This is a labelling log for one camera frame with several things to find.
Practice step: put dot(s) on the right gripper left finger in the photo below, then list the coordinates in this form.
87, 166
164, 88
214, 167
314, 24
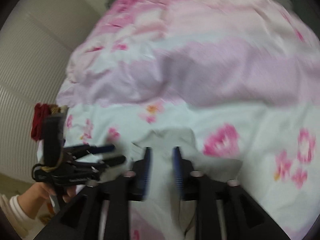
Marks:
99, 210

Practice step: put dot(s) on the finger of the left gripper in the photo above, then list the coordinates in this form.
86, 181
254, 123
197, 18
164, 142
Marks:
110, 161
79, 151

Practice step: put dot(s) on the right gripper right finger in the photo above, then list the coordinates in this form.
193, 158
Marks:
223, 210

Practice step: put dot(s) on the light grey small garment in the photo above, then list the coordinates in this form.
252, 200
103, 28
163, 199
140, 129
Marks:
163, 214

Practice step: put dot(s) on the white pink sleeve forearm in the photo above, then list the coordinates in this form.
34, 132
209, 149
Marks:
17, 218

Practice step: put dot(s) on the person's left hand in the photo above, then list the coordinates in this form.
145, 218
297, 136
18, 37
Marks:
32, 200

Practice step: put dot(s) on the dark red folded garment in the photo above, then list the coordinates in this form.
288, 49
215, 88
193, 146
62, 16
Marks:
41, 111

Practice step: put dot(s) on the pink floral bed quilt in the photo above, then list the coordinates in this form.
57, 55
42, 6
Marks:
233, 83

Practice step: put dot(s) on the black camera box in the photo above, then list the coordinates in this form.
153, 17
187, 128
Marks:
53, 141

